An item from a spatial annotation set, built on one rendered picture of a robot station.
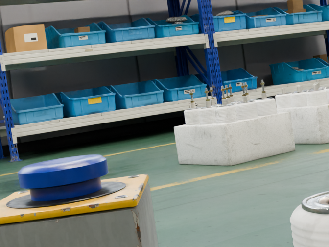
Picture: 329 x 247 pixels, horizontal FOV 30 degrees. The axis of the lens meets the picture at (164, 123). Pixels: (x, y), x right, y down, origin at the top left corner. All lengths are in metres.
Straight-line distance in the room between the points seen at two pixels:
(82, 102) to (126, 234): 4.56
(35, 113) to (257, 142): 2.38
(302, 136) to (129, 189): 2.83
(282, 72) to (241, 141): 3.46
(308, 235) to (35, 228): 0.26
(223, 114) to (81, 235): 2.43
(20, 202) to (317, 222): 0.24
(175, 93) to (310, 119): 2.30
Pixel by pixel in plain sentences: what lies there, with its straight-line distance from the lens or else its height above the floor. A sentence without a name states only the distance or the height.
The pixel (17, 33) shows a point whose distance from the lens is 4.77.
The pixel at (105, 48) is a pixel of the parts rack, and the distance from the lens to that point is 4.88.
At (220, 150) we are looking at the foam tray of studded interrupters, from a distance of 2.66.
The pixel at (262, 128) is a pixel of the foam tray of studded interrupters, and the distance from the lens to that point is 2.74.
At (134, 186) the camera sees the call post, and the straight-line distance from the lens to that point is 0.27.
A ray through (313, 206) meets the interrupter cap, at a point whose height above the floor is 0.25.
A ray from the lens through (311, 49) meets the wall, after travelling 6.92.
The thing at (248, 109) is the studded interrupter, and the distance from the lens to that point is 2.74.
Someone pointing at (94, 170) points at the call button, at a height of 0.32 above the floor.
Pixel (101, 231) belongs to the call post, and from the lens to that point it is 0.25.
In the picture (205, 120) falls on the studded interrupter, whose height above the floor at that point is 0.20.
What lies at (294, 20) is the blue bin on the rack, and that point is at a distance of 5.91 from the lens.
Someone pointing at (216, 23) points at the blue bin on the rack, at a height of 0.87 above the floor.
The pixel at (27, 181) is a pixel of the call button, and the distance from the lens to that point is 0.27.
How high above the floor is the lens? 0.35
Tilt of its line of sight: 3 degrees down
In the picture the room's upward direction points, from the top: 8 degrees counter-clockwise
